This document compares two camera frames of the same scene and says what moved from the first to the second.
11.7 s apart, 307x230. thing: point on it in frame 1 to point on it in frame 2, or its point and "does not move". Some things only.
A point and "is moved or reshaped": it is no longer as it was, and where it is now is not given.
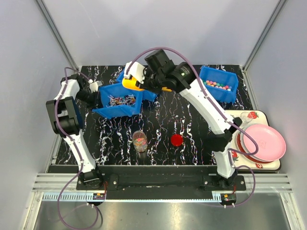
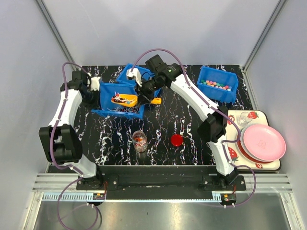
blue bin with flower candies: (221, 85) does not move
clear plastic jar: (139, 141) does not move
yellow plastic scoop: (129, 83) to (130, 100)
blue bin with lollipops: (117, 100) does not move
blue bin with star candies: (118, 98) is moved or reshaped
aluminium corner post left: (55, 32) does not move
